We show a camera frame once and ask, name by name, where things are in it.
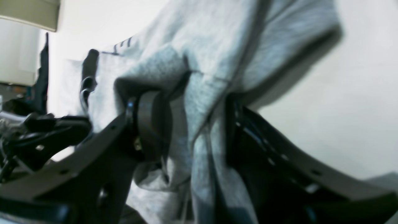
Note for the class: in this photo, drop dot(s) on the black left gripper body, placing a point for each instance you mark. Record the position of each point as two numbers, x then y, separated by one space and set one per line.
28 143

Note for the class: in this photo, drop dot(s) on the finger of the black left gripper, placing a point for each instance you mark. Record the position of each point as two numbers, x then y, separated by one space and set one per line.
88 74

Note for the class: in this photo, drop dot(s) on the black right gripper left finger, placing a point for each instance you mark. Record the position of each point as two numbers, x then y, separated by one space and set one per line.
89 183

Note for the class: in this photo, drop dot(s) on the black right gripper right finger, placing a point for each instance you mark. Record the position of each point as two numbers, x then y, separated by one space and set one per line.
288 186

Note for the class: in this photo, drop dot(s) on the grey T-shirt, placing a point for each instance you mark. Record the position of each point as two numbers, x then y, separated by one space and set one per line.
197 51

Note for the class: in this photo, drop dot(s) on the grey bin bottom centre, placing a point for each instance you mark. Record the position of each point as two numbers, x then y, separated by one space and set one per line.
42 14

